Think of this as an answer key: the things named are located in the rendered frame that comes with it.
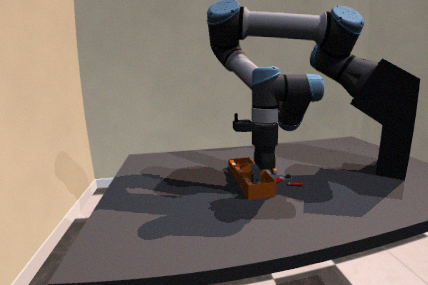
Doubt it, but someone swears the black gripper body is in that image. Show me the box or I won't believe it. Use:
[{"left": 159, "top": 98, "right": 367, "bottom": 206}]
[{"left": 233, "top": 108, "right": 280, "bottom": 170}]

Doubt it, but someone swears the red usb stick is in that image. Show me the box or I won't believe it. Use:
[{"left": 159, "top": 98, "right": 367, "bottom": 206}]
[{"left": 274, "top": 177, "right": 284, "bottom": 184}]

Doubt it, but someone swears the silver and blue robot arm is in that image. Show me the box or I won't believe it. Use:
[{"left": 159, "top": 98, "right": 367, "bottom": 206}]
[{"left": 207, "top": 0, "right": 378, "bottom": 131}]

